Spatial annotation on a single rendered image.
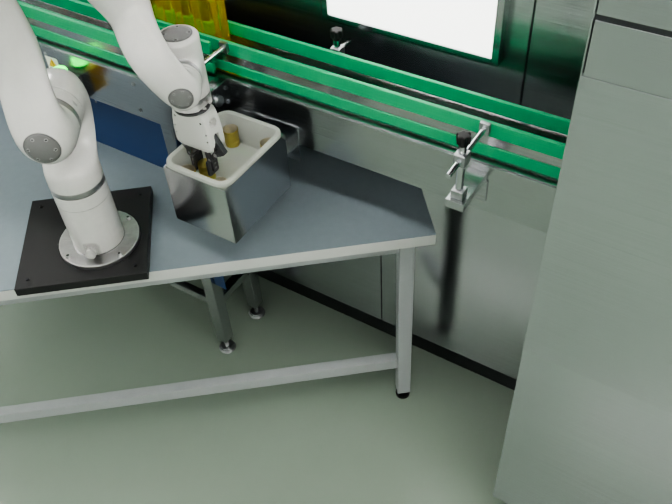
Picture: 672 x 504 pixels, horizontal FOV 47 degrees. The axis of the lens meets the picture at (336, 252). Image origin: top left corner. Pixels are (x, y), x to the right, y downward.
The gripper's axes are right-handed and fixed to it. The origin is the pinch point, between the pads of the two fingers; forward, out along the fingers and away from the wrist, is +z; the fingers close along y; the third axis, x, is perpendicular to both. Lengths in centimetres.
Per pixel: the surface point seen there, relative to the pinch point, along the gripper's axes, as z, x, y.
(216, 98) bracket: -4.7, -15.5, 7.7
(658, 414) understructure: 25, -3, -103
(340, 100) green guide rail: -9.2, -22.4, -21.7
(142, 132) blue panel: 13.2, -13.7, 34.1
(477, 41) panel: -21, -39, -45
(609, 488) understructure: 59, -3, -100
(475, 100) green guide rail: -14, -30, -50
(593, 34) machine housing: -49, -4, -76
